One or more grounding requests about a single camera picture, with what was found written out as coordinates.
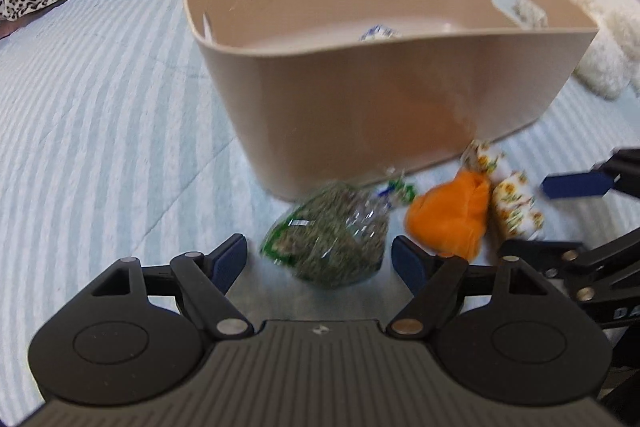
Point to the orange cloth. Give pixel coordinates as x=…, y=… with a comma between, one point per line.
x=450, y=217

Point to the sunflower print roll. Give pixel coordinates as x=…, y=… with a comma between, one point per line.
x=482, y=159
x=517, y=204

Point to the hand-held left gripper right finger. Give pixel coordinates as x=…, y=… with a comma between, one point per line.
x=407, y=263

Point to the beige plastic basket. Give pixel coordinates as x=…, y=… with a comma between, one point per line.
x=380, y=97

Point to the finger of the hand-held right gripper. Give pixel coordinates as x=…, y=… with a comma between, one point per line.
x=540, y=252
x=575, y=185

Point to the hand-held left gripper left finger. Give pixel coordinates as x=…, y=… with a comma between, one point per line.
x=227, y=258

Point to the clear bag of green herbs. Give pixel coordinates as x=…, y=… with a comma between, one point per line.
x=332, y=247

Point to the white blue packet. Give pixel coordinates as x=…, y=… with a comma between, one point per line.
x=379, y=33

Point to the white fluffy plush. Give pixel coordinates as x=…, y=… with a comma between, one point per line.
x=607, y=42

